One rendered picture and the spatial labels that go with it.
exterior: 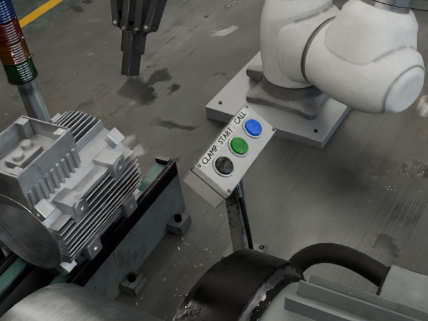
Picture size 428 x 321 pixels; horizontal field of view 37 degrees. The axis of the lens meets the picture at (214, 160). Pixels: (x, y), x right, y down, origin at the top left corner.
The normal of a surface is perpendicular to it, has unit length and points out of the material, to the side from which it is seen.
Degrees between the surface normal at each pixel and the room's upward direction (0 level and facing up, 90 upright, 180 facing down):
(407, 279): 0
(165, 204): 90
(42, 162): 90
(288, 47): 80
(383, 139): 0
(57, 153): 90
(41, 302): 21
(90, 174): 0
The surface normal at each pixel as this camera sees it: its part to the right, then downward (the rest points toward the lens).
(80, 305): 0.14, -0.97
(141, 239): 0.87, 0.23
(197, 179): -0.48, 0.61
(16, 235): 0.55, -0.35
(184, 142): -0.12, -0.76
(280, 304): -0.01, -0.88
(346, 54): -0.73, 0.09
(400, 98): 0.57, 0.57
